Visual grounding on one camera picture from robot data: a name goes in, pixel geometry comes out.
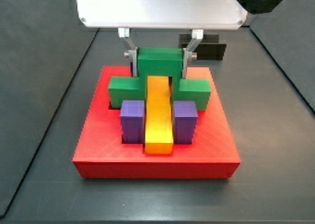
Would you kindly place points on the green stepped block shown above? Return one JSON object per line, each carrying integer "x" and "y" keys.
{"x": 162, "y": 62}

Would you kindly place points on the left purple post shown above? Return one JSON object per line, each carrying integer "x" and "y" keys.
{"x": 133, "y": 121}

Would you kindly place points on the purple post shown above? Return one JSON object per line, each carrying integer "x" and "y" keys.
{"x": 133, "y": 121}
{"x": 185, "y": 112}

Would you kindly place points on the red base board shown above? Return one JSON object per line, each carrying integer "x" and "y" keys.
{"x": 105, "y": 157}

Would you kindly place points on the black fixture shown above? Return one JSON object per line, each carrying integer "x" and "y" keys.
{"x": 210, "y": 48}

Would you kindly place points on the yellow long bar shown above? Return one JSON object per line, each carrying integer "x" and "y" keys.
{"x": 159, "y": 137}

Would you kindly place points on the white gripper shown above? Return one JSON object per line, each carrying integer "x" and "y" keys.
{"x": 162, "y": 14}

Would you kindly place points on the right purple post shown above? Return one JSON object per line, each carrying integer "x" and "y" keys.
{"x": 185, "y": 112}

